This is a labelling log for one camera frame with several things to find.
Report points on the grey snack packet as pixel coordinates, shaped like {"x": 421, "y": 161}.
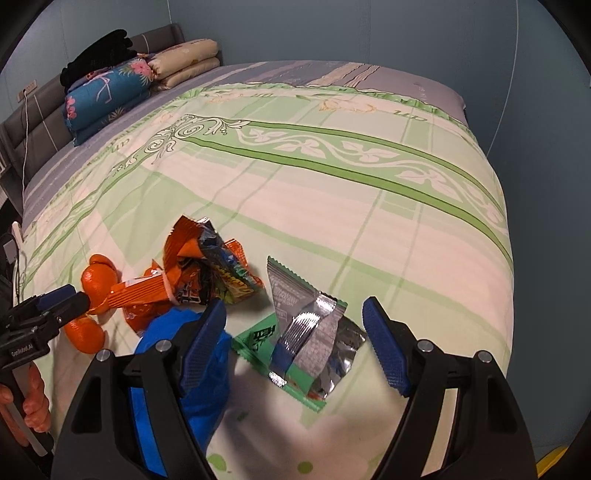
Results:
{"x": 291, "y": 300}

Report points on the blue floral folded quilt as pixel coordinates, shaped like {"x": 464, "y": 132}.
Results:
{"x": 101, "y": 101}

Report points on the green patterned blanket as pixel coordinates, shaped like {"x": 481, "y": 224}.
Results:
{"x": 346, "y": 221}

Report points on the white wall socket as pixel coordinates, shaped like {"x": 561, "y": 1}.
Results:
{"x": 27, "y": 91}

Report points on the bed with grey striped sheet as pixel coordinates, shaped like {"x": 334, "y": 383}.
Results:
{"x": 300, "y": 71}

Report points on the grey padded headboard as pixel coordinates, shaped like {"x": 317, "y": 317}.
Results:
{"x": 41, "y": 106}

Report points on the orange peel piece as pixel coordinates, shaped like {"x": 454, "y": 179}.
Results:
{"x": 85, "y": 337}
{"x": 99, "y": 277}

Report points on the blue plastic bag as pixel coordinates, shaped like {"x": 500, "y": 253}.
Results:
{"x": 207, "y": 397}

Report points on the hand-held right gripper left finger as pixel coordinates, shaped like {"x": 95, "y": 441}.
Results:
{"x": 203, "y": 350}

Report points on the yellow rimmed black bin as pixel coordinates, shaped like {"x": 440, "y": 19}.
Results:
{"x": 554, "y": 466}

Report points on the black folded cloth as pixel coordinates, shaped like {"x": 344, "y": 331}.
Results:
{"x": 99, "y": 55}

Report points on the green foil wrapper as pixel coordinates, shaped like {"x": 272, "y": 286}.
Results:
{"x": 341, "y": 350}

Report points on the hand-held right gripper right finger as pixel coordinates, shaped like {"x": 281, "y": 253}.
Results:
{"x": 385, "y": 350}

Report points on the beige folded quilt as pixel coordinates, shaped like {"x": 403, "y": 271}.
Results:
{"x": 184, "y": 60}

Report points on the person's left hand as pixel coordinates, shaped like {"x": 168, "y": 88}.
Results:
{"x": 39, "y": 406}

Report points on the orange chip bag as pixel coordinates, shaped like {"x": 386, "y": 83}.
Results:
{"x": 217, "y": 263}

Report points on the orange wrapper with rubber band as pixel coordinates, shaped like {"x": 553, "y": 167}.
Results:
{"x": 138, "y": 290}

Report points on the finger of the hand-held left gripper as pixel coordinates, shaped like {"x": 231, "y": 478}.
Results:
{"x": 57, "y": 295}
{"x": 69, "y": 310}

